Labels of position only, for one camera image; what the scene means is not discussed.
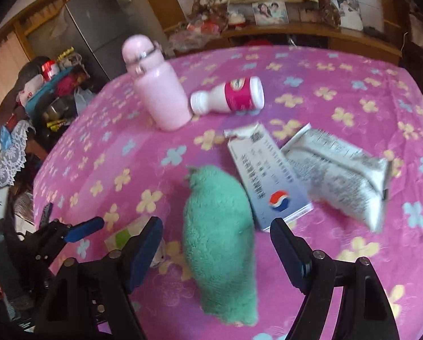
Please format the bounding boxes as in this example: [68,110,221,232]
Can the green fluffy cloth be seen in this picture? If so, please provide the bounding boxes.
[183,165,258,326]

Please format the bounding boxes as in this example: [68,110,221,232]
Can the white blue medicine box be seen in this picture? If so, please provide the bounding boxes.
[224,123,313,232]

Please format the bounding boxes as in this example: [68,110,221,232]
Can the pink water bottle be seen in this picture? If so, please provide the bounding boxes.
[122,35,192,131]

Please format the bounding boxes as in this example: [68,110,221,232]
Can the pink floral tablecloth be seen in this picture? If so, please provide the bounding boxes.
[35,46,423,339]

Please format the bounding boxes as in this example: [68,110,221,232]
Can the white pink yogurt bottle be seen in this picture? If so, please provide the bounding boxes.
[190,76,265,116]

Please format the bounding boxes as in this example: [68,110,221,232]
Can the wooden sideboard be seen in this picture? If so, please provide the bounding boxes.
[172,22,402,66]

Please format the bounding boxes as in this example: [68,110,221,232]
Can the grey refrigerator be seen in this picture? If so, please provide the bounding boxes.
[27,0,170,82]

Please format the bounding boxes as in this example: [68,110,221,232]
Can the framed photo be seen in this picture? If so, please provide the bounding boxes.
[252,1,289,26]

